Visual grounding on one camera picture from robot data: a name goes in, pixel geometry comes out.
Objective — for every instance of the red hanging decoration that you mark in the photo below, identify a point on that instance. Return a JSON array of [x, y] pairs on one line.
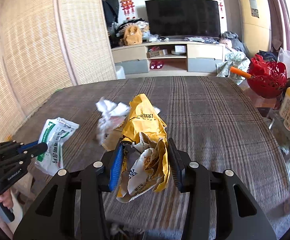
[[128, 8]]

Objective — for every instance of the white yellow-cap bottle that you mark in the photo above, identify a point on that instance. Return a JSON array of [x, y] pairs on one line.
[[285, 105]]

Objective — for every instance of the orange carrot stick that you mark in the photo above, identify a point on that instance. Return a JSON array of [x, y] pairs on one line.
[[240, 72]]

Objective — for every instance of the white torn paper pieces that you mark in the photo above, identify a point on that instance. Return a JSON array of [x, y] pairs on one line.
[[112, 119]]

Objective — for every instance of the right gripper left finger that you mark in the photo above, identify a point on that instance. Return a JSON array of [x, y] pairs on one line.
[[51, 216]]

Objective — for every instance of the beige TV cabinet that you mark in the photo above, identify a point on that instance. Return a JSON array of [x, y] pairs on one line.
[[174, 58]]

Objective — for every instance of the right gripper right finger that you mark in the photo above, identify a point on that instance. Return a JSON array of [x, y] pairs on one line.
[[238, 215]]

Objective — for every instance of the plaid brown table cloth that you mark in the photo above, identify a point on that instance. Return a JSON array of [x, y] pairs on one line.
[[210, 118]]

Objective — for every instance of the red plastic fruit basket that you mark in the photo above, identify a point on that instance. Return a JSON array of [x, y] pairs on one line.
[[268, 78]]

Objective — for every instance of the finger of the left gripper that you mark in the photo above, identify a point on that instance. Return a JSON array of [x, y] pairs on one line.
[[42, 149], [10, 149]]

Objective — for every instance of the floral cloth pile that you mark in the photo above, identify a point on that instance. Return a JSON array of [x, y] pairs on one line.
[[235, 56]]

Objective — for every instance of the black flat television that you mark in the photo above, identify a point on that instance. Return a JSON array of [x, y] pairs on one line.
[[183, 18]]

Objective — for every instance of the white green medicine bag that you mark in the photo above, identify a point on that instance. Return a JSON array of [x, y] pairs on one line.
[[54, 133]]

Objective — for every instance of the yellow paper bag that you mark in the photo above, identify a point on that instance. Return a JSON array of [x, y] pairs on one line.
[[141, 172]]

